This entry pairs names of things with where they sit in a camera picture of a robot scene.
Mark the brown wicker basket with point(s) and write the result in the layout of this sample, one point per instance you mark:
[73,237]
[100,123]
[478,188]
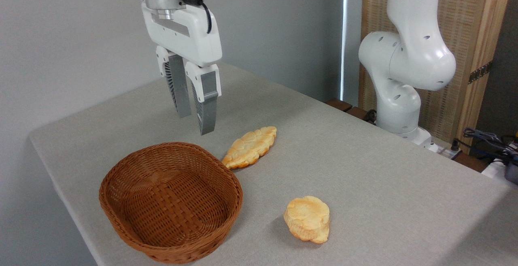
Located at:
[162,201]

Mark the bright vertical window strip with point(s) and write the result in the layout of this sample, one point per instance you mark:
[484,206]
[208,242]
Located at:
[344,35]

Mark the metal screen hinge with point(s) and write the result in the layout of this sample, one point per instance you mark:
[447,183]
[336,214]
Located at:
[480,72]

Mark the long leaf-shaped bread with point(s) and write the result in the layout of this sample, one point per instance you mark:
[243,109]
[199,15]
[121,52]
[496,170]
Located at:
[251,146]

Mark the blue-grey plastic object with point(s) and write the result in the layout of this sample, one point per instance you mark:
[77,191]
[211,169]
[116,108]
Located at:
[512,173]

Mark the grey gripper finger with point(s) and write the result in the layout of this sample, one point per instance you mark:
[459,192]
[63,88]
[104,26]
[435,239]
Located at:
[180,92]
[208,108]

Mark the round golden bread roll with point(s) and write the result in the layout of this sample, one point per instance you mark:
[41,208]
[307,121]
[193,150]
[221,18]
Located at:
[307,217]

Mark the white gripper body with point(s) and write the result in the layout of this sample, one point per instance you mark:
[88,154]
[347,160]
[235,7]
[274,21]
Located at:
[194,37]

